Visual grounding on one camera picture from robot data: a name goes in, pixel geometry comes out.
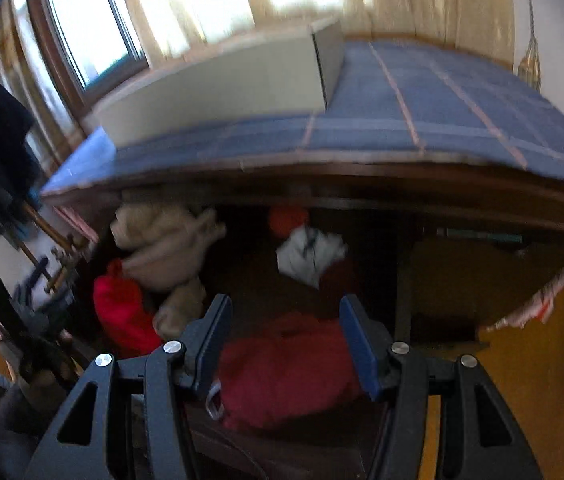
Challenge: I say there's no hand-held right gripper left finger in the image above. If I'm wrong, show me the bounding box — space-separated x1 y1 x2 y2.
24 294 233 480

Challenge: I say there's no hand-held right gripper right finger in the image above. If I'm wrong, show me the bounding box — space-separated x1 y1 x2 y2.
340 294 543 480

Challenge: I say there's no red underwear grey waistband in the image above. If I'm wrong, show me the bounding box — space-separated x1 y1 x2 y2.
204 312 367 431

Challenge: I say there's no dark wooden drawer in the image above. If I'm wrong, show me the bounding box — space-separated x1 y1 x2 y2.
86 195 413 480

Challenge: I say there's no beige lace underwear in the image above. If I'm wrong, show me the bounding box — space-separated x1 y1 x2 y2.
110 202 227 341

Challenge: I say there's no bright red underwear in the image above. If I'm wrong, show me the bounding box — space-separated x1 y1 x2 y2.
92 259 163 358

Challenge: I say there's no white printed underwear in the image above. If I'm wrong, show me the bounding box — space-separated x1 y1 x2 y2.
276 225 349 290

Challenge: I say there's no white cardboard box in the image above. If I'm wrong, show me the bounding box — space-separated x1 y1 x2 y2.
92 16 345 150

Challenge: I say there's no dark red pompom hat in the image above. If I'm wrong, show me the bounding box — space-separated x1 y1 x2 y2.
268 205 310 238

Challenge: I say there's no dark wooden desk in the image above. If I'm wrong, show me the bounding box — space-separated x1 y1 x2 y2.
42 157 564 351

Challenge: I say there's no wooden coat rack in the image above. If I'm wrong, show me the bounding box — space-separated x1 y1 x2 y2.
12 200 93 293

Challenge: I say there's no blue checked tablecloth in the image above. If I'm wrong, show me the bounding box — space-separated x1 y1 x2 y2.
40 40 564 196

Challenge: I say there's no narrow brown beige curtain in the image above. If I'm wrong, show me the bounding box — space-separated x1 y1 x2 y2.
0 0 82 171

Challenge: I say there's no curtain tieback tassel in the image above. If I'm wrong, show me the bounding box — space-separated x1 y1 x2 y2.
517 0 543 78

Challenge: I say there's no wooden framed window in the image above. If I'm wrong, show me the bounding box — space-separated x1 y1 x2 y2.
26 0 150 106

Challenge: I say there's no cream patterned curtain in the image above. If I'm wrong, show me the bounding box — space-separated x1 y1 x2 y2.
112 0 515 61

